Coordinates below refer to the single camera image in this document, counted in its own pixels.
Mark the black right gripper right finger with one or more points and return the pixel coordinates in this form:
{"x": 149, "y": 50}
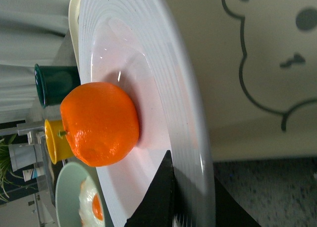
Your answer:
{"x": 228, "y": 212}

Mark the metal frame bar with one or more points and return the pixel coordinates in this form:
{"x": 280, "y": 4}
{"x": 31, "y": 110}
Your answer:
{"x": 23, "y": 128}

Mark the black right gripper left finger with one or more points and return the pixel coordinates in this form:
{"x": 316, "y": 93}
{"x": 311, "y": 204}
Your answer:
{"x": 157, "y": 206}

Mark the potted green plant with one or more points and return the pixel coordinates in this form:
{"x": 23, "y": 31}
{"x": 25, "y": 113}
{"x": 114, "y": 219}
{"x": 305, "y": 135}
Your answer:
{"x": 12, "y": 184}

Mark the orange mandarin fruit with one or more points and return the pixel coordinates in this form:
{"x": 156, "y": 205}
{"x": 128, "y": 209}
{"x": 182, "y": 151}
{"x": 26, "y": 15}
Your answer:
{"x": 100, "y": 123}

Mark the light green bowl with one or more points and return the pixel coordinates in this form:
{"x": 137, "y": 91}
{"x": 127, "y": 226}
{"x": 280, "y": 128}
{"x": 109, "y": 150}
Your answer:
{"x": 67, "y": 194}

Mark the toy fried egg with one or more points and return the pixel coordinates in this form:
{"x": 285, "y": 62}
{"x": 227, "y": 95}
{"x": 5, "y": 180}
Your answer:
{"x": 90, "y": 210}

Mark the dark green mug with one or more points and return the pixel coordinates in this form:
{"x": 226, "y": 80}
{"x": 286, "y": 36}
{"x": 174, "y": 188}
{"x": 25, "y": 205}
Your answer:
{"x": 54, "y": 83}

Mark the yellow mug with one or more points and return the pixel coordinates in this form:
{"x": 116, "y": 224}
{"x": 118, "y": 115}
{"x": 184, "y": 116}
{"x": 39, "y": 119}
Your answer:
{"x": 57, "y": 144}

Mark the white round ridged plate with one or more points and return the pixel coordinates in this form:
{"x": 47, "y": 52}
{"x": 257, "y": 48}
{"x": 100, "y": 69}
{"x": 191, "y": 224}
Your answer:
{"x": 136, "y": 45}

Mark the beige bear print tray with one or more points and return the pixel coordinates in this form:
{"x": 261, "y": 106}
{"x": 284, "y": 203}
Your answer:
{"x": 256, "y": 63}

